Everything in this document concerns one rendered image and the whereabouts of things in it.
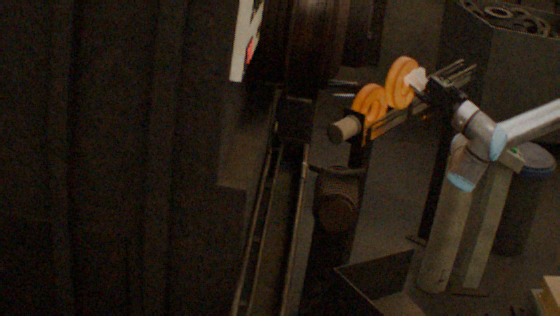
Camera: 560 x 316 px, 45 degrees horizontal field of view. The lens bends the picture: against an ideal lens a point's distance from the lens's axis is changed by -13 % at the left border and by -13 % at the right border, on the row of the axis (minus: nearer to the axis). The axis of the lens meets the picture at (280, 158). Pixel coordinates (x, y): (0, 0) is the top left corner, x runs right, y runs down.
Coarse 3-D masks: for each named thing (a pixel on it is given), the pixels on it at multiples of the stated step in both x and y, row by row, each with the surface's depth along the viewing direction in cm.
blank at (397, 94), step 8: (400, 64) 208; (408, 64) 210; (416, 64) 214; (392, 72) 208; (400, 72) 207; (408, 72) 211; (392, 80) 208; (400, 80) 209; (384, 88) 210; (392, 88) 208; (400, 88) 211; (408, 88) 216; (392, 96) 209; (400, 96) 212; (408, 96) 217; (392, 104) 212; (400, 104) 214; (408, 104) 218
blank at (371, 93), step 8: (368, 88) 220; (376, 88) 220; (360, 96) 219; (368, 96) 218; (376, 96) 222; (384, 96) 225; (352, 104) 219; (360, 104) 218; (368, 104) 220; (376, 104) 226; (384, 104) 227; (376, 112) 227; (384, 112) 229; (368, 120) 224
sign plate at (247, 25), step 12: (240, 0) 120; (252, 0) 121; (240, 12) 121; (252, 12) 125; (240, 24) 122; (252, 24) 129; (240, 36) 122; (252, 36) 131; (240, 48) 123; (252, 48) 138; (240, 60) 124; (240, 72) 125
